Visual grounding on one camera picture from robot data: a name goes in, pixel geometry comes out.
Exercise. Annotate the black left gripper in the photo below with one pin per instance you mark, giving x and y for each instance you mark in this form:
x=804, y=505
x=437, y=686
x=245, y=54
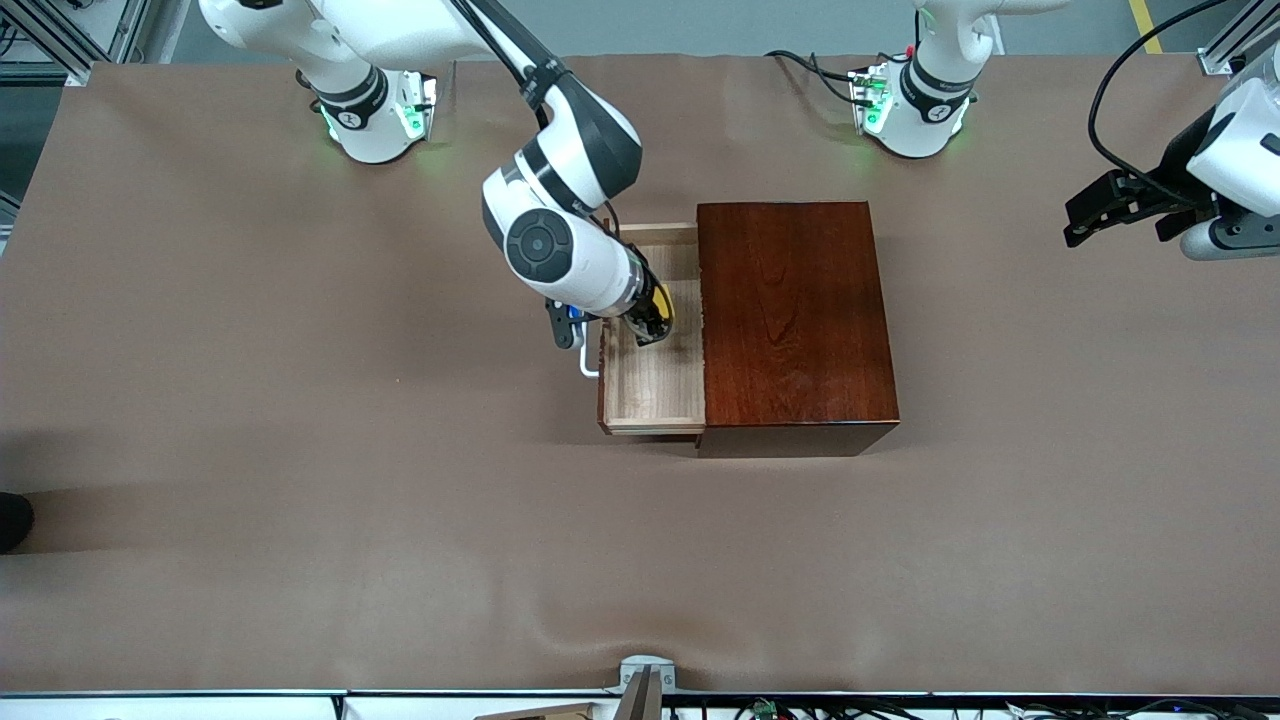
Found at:
x=1178, y=166

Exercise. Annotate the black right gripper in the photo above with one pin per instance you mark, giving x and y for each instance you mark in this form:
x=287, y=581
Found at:
x=646, y=314

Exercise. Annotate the yellow block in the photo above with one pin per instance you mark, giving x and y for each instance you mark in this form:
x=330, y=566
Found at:
x=666, y=308

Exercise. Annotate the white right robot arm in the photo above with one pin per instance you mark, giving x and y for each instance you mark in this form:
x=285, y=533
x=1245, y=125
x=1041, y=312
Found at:
x=560, y=250

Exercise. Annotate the dark brown wooden cabinet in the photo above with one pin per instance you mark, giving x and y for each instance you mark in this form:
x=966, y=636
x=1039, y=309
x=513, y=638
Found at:
x=800, y=320

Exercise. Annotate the yellow floor tape strip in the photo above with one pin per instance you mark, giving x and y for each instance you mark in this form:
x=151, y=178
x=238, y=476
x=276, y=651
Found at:
x=1146, y=25

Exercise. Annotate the brown table cover sheet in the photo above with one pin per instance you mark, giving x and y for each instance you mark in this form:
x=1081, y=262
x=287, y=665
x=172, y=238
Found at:
x=500, y=550

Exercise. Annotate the grey metal table clamp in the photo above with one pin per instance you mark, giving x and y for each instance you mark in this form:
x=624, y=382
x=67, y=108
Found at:
x=640, y=668

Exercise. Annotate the small green connector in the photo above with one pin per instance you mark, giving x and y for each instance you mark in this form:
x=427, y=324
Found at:
x=765, y=709

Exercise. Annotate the black round object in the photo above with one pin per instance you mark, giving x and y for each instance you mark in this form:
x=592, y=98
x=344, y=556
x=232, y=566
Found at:
x=12, y=522

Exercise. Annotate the aluminium frame profile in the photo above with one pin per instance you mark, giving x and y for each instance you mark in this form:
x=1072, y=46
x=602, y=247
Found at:
x=1225, y=55

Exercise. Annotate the aluminium frame profiles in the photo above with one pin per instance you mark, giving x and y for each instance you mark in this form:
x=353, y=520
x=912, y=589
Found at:
x=70, y=55

